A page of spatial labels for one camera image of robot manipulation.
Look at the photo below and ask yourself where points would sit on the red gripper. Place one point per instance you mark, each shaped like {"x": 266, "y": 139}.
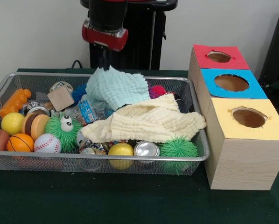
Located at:
{"x": 104, "y": 39}

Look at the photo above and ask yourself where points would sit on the mint green cloth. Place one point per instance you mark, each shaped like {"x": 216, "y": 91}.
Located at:
{"x": 118, "y": 88}

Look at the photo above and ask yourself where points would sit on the wooden box three holes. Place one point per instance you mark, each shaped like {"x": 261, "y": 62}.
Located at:
{"x": 244, "y": 154}

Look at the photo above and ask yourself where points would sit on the blue spiky ball with eyes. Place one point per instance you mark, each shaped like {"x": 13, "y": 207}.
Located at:
{"x": 80, "y": 92}

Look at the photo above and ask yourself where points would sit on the clear plastic bottle blue label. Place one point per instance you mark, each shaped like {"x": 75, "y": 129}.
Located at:
{"x": 86, "y": 112}

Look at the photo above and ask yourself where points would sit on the tan wooden block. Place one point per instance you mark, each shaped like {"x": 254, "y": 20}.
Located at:
{"x": 60, "y": 98}

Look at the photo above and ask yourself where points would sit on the pale yellow cloth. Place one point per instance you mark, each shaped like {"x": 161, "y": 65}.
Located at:
{"x": 153, "y": 121}

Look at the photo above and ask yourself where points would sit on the green spiky ball with eyes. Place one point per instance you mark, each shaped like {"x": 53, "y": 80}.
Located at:
{"x": 58, "y": 133}

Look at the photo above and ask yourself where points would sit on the yellow ball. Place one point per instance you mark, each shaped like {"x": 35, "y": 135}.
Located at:
{"x": 121, "y": 150}

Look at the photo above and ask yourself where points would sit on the small silver can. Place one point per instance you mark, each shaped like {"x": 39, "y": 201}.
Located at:
{"x": 146, "y": 149}

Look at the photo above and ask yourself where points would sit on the white baseball toy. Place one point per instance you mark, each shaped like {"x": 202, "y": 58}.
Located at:
{"x": 47, "y": 143}

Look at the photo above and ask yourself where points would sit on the plain green spiky ball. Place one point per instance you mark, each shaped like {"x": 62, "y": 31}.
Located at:
{"x": 178, "y": 148}

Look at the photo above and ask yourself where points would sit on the orange basketball toy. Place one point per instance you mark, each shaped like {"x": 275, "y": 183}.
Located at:
{"x": 20, "y": 143}

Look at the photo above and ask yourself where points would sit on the black chair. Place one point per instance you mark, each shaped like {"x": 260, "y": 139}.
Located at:
{"x": 277, "y": 51}

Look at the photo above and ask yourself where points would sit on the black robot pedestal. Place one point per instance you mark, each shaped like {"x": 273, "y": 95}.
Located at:
{"x": 149, "y": 42}

